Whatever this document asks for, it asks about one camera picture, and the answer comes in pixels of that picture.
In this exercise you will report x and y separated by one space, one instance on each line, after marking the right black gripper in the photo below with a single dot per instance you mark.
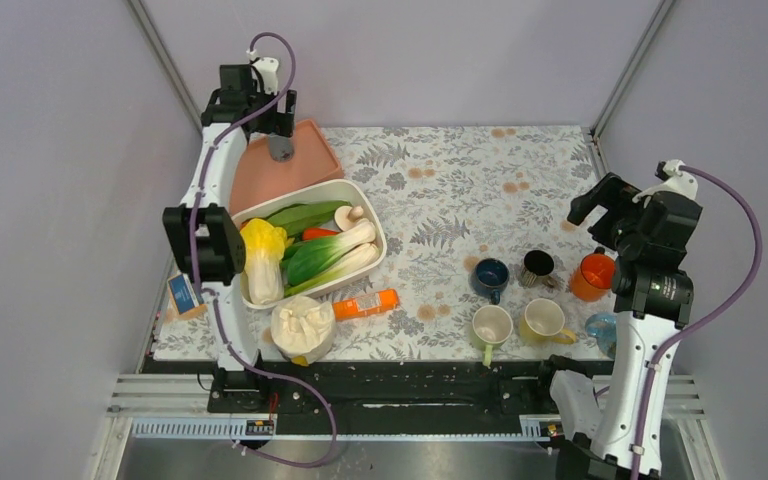
611 192

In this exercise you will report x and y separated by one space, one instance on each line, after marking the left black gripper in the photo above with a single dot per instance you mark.
278 123

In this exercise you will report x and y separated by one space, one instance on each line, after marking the small grey blue cup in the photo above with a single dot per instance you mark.
281 148

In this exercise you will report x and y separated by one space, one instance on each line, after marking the orange mug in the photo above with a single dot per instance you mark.
592 279

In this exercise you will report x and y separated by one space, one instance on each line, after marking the dark brown mug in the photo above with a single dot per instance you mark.
537 268

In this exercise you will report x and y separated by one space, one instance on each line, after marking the light blue big mug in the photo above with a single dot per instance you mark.
602 327

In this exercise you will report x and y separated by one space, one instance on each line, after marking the navy round cup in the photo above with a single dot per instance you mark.
489 279

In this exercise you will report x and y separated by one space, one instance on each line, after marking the yellow cup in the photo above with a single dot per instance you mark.
544 321

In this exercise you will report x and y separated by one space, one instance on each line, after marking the light green mug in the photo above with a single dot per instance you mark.
491 326

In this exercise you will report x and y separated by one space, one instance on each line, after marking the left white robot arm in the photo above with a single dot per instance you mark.
208 249

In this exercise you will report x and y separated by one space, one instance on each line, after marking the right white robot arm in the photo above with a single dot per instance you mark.
621 439

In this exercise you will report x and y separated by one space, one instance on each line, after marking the pink tray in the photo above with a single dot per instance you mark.
258 178

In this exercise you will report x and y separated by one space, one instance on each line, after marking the green leaf vegetable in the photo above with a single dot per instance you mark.
296 218

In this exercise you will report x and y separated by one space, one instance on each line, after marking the floral table mat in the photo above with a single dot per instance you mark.
447 198

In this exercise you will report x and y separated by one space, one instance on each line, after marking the yellow napa cabbage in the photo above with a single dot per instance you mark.
265 246

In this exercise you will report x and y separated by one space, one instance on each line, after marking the red pepper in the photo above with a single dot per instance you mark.
317 232

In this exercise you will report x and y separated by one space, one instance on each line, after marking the white mushroom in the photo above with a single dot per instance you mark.
347 217

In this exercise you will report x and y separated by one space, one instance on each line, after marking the upper bok choy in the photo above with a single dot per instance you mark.
317 255

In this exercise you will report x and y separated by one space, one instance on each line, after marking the bok choy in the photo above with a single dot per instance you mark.
317 255
358 258

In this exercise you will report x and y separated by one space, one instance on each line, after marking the lower bok choy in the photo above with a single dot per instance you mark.
358 258

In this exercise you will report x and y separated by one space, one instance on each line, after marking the blue labelled box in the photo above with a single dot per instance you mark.
186 303

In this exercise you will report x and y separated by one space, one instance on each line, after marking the cream cloth bag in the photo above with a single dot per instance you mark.
303 329

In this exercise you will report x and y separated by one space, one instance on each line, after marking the orange tube package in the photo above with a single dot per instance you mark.
366 305

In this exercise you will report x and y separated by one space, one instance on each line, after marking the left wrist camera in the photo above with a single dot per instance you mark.
264 71

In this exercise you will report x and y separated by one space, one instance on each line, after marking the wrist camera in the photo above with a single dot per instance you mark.
264 71
673 179

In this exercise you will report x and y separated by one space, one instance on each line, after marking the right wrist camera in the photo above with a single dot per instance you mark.
673 179

